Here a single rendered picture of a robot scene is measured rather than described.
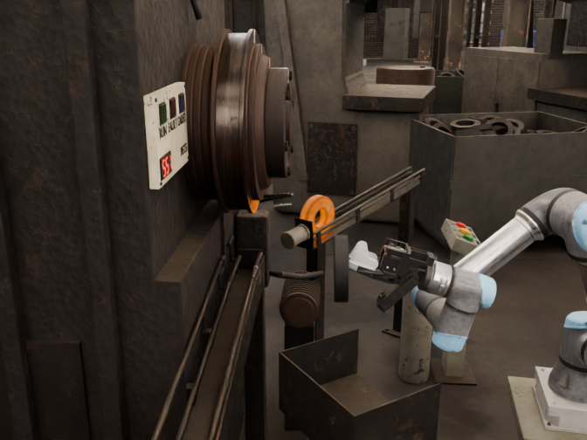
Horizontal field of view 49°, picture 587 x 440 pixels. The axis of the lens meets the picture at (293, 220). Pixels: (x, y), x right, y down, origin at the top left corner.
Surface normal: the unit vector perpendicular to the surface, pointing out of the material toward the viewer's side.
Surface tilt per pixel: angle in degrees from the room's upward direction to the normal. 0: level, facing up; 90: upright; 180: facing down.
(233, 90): 62
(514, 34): 90
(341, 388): 5
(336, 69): 90
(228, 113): 75
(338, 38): 90
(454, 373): 90
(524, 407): 0
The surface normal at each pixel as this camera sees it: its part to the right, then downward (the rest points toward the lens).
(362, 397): 0.05, -0.93
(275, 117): -0.06, 0.01
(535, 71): -0.96, 0.08
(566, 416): -0.18, 0.30
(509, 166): 0.20, 0.30
